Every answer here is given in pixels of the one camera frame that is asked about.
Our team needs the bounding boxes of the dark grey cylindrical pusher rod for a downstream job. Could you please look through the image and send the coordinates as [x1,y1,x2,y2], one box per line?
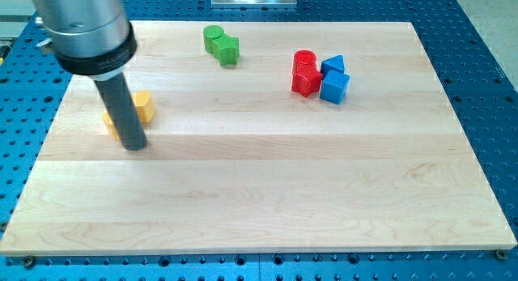
[95,73,147,151]

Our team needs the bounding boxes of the yellow rounded block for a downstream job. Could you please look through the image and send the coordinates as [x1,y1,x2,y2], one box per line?
[132,90,155,123]

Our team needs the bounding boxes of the green star block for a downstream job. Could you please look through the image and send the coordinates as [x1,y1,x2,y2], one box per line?
[211,34,240,66]

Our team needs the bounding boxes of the green cylinder block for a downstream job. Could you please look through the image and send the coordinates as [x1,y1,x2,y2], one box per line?
[202,25,224,53]

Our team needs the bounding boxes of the wooden board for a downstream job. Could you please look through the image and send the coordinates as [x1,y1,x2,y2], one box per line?
[1,21,516,256]

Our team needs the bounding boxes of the brass screw clamp left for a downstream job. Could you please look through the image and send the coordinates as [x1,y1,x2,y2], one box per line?
[20,256,36,269]

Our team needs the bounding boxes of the brass screw clamp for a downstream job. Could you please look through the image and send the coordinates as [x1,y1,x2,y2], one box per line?
[494,249,507,261]
[20,256,36,269]

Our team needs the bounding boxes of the red star block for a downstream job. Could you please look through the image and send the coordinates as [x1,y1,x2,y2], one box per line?
[291,66,323,97]

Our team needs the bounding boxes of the red cylinder block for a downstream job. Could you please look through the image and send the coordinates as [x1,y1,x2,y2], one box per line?
[292,49,316,74]

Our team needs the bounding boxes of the blue cube block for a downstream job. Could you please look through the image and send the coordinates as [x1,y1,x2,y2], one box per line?
[320,70,350,104]

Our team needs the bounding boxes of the blue triangle block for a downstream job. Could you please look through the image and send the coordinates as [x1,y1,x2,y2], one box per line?
[321,55,346,76]

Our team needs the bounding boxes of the brass screw clamp right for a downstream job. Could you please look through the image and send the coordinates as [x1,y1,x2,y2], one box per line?
[494,249,507,261]

